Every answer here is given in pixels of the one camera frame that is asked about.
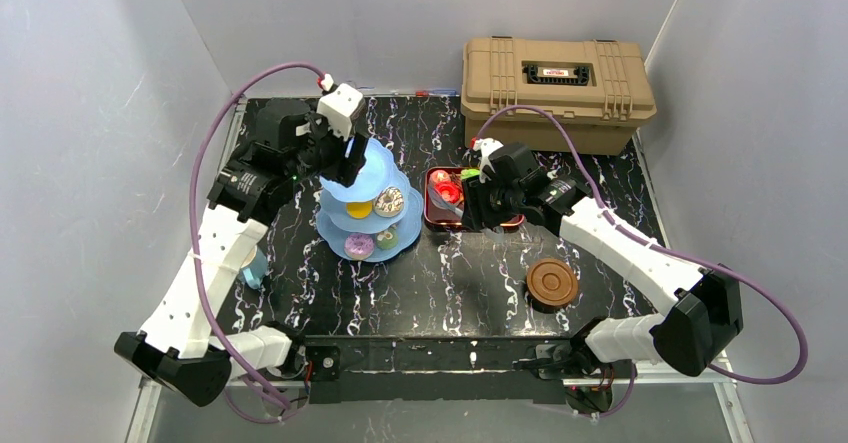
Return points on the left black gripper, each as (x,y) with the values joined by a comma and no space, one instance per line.
(348,150)

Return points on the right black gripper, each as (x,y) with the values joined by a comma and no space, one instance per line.
(482,198)

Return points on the green glazed donut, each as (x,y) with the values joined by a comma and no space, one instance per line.
(467,173)

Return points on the yellow cake slice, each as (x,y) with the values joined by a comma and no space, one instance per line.
(359,210)

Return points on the red glazed donut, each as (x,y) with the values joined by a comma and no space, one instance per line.
(450,193)

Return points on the blue three-tier cake stand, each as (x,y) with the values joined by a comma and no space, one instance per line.
(379,172)

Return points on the red rectangular tray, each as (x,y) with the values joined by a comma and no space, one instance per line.
(437,218)

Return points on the green sugared cake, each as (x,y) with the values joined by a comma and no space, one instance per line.
(387,239)

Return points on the purple glazed donut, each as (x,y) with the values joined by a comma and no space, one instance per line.
(359,246)

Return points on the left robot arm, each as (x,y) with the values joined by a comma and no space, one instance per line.
(181,346)

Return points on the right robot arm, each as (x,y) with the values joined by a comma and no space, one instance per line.
(698,311)

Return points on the pink sugared cake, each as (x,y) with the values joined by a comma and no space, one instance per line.
(439,176)

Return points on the red blue pen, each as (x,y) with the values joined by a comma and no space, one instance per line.
(439,92)

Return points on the round brown wooden box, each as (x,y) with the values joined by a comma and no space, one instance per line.
(551,285)

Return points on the tan plastic toolbox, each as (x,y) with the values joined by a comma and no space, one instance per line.
(598,91)

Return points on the light blue cup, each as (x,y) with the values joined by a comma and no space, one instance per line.
(254,269)

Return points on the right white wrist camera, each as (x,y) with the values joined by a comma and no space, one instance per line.
(486,147)

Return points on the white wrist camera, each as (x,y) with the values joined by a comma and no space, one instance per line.
(486,147)
(339,107)

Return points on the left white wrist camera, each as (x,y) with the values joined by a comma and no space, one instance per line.
(339,107)

